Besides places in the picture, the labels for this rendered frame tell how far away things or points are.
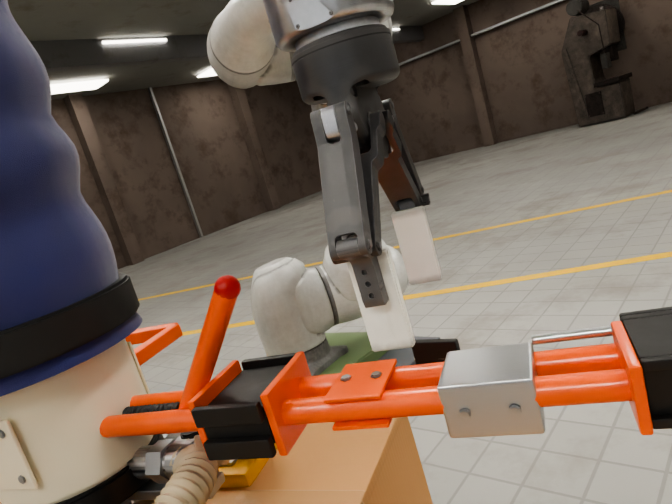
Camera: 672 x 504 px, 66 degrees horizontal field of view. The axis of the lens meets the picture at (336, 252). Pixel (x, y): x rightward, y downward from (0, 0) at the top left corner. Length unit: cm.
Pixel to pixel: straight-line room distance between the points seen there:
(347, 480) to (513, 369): 25
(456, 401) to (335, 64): 26
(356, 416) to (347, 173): 21
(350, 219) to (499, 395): 18
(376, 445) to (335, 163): 39
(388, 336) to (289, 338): 88
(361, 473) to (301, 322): 67
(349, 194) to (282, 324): 92
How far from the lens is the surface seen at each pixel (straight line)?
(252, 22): 72
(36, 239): 56
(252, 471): 65
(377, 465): 61
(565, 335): 45
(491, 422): 42
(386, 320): 35
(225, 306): 47
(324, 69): 37
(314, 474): 62
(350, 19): 38
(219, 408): 47
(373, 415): 44
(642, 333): 43
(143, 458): 62
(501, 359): 43
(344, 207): 32
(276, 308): 121
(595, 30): 1407
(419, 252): 48
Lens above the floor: 128
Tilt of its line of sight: 11 degrees down
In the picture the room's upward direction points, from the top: 17 degrees counter-clockwise
